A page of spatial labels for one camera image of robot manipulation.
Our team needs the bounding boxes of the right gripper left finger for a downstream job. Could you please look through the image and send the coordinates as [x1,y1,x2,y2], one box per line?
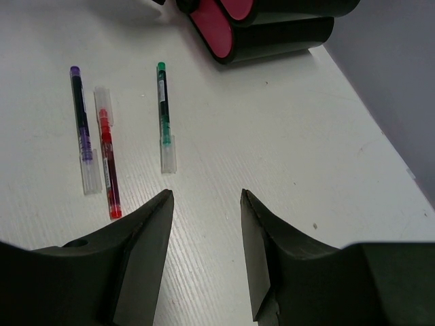
[1,189,174,325]

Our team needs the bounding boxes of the blue pen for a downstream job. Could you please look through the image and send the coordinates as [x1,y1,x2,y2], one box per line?
[69,66,102,196]

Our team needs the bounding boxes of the green pen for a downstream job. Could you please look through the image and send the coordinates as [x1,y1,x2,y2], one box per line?
[156,62,177,174]

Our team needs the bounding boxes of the red pen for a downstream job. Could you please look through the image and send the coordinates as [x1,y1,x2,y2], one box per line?
[94,86,122,220]

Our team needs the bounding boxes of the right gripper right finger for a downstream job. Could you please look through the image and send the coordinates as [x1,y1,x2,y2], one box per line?
[241,190,434,325]

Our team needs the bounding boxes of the black drawer cabinet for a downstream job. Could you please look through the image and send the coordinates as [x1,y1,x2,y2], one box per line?
[175,0,336,66]

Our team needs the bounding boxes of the pink bottom drawer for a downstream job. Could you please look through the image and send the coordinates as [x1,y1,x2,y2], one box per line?
[190,0,233,59]

